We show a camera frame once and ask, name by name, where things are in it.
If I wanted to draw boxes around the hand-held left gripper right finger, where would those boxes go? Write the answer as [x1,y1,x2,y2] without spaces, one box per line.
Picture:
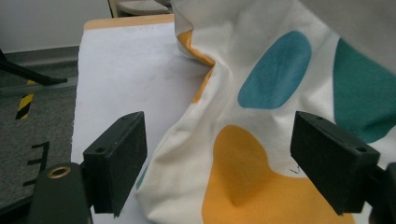
[290,110,381,217]

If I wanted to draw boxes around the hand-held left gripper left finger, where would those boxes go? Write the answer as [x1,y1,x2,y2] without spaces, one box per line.
[82,110,149,217]

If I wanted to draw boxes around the white tote bag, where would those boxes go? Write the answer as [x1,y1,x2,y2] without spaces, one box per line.
[134,0,396,224]

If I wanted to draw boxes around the black floor tape marks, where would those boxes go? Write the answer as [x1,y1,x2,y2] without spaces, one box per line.
[22,141,50,188]

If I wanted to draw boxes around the white table mat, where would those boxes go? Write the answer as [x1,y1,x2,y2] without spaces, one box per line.
[70,21,216,224]

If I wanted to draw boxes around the yellow black floor tape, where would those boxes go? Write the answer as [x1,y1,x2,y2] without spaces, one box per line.
[15,79,37,120]

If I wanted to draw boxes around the black metal stand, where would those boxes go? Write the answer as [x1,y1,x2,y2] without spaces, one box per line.
[0,48,68,87]

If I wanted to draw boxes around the wooden table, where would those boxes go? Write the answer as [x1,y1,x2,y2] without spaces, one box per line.
[83,13,176,31]

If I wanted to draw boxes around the white cabinet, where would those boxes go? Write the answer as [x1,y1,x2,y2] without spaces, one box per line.
[0,0,112,54]

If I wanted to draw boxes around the grey chair base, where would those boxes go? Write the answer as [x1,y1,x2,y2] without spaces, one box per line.
[116,0,174,17]

